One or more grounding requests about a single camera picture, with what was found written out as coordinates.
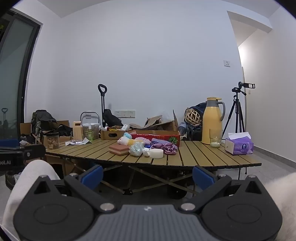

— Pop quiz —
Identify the white and yellow plush toy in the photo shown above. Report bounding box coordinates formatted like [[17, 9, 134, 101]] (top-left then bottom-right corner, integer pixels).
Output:
[[117, 133, 136, 146]]

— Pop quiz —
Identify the white wall socket strip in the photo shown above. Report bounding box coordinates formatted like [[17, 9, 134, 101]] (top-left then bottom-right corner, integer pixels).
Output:
[[115, 110, 136, 118]]

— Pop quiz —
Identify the yellow thermos jug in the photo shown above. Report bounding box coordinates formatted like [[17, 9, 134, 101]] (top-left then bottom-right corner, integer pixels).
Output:
[[202, 97, 226, 145]]

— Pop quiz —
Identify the black bag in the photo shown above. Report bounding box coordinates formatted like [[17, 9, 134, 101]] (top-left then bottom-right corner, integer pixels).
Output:
[[102, 109, 123, 127]]

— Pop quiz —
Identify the olive backpack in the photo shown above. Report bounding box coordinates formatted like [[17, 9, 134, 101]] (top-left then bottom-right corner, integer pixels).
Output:
[[31, 110, 58, 137]]

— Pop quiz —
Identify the black trolley handle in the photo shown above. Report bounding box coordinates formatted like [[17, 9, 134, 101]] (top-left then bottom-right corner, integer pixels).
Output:
[[97, 84, 108, 127]]

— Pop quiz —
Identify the metal cart frame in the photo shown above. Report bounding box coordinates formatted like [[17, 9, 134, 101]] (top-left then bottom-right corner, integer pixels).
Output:
[[80, 112, 100, 126]]

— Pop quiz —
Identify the large brown cardboard box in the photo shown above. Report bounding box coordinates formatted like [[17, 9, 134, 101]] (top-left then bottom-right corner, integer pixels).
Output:
[[129, 110, 179, 132]]

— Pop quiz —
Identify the paper sheet with packet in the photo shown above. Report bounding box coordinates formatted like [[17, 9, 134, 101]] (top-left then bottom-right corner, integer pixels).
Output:
[[65, 138, 93, 146]]

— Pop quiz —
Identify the purple satin scrunchie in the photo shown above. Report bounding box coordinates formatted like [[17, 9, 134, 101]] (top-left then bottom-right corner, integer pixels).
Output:
[[150, 142, 178, 155]]

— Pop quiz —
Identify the beige carton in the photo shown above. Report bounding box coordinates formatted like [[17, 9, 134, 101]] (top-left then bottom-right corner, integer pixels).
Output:
[[72, 121, 84, 142]]

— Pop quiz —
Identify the purple tissue box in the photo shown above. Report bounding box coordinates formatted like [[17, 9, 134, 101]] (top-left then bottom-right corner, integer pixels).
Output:
[[225, 132, 254, 156]]

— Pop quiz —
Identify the person's left leg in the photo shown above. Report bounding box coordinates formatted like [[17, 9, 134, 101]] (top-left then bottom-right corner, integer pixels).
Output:
[[2, 159, 61, 239]]

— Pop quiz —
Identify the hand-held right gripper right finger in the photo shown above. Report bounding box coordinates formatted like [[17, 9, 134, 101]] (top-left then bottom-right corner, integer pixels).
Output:
[[180, 166, 263, 212]]

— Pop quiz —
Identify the small brown cardboard box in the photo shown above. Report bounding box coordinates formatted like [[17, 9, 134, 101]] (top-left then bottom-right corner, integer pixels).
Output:
[[100, 126, 130, 140]]

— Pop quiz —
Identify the glass door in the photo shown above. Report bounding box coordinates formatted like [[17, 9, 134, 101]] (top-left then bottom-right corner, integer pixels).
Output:
[[0, 8, 43, 142]]

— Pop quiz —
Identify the red cardboard box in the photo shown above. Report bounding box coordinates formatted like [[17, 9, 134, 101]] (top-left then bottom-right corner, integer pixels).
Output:
[[129, 130, 180, 149]]

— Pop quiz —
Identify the dark blue bag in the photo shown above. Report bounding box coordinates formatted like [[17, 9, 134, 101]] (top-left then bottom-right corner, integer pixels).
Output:
[[185, 103, 207, 130]]

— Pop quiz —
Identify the clear plastic cup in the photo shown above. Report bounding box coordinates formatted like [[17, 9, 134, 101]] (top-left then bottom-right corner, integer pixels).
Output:
[[129, 141, 145, 156]]

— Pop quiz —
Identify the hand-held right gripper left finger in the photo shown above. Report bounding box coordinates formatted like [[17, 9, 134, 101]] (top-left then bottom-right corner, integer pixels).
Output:
[[34, 165, 116, 212]]

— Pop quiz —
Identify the clear glass cup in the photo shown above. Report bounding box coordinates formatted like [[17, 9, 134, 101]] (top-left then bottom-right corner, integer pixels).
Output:
[[209, 128, 223, 148]]

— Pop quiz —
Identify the black cloth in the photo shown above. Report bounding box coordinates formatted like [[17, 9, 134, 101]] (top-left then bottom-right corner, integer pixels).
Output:
[[57, 124, 73, 137]]

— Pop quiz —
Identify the clear jar with snacks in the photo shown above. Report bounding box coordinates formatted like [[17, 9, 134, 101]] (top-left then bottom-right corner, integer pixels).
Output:
[[46, 133, 60, 149]]

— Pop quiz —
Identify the black camera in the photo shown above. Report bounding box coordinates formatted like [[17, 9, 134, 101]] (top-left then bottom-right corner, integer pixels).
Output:
[[232, 82, 255, 94]]

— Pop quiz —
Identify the white lidded food container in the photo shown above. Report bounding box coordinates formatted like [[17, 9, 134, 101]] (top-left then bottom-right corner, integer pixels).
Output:
[[82, 123, 100, 140]]

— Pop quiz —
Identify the wicker ball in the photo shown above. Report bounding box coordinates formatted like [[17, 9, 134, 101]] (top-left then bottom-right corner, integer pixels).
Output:
[[185, 109, 204, 127]]

